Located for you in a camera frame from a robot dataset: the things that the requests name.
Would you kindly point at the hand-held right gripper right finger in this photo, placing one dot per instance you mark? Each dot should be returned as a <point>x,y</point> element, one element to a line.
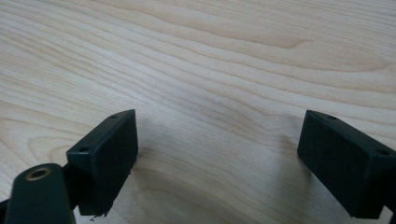
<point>345,168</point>

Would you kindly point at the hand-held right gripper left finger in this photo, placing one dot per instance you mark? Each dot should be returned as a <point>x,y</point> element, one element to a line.
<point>104,161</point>

